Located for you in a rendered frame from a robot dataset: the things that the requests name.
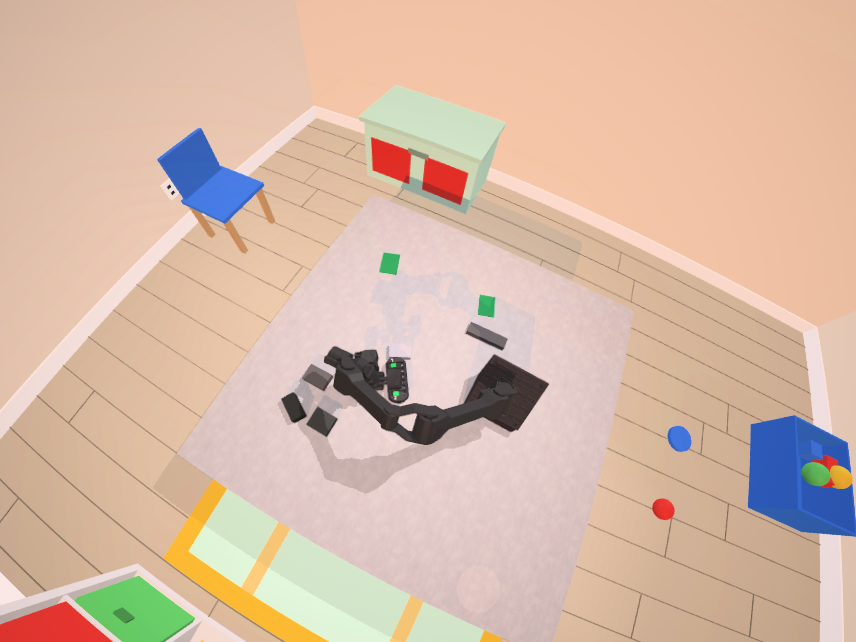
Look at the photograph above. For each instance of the small green block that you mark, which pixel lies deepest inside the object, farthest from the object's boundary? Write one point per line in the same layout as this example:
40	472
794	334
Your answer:
486	306

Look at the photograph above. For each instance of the flat green rectangular plate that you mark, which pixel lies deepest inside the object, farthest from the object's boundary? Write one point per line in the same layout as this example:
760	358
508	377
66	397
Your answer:
389	263

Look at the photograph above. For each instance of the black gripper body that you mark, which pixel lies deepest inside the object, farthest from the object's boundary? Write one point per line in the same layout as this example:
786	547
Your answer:
393	379

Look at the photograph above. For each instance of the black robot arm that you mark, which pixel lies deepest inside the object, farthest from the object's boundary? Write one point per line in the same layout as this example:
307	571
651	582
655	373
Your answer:
431	422

